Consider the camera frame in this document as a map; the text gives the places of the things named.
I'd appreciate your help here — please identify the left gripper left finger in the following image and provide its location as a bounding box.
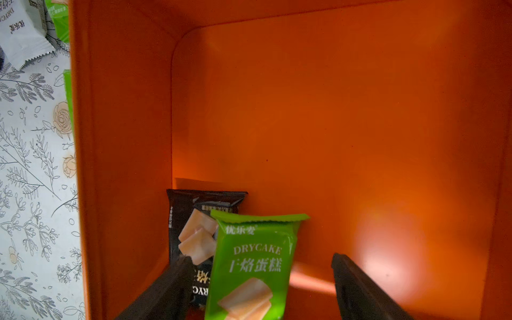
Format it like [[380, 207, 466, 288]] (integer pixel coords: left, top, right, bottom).
[[117, 256, 194, 320]]

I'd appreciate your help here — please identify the orange storage box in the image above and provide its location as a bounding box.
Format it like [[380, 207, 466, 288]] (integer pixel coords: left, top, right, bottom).
[[70, 1, 511, 319]]

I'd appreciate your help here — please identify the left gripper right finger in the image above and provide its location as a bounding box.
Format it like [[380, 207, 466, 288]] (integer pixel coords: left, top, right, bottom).
[[331, 253, 413, 320]]

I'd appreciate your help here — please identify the green cookie packet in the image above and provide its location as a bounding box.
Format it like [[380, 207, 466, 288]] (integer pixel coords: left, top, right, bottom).
[[63, 69, 74, 131], [205, 210, 309, 319], [45, 0, 69, 44]]

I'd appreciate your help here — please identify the black cookie packet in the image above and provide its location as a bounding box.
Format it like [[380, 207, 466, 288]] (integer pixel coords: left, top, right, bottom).
[[167, 189, 247, 309]]

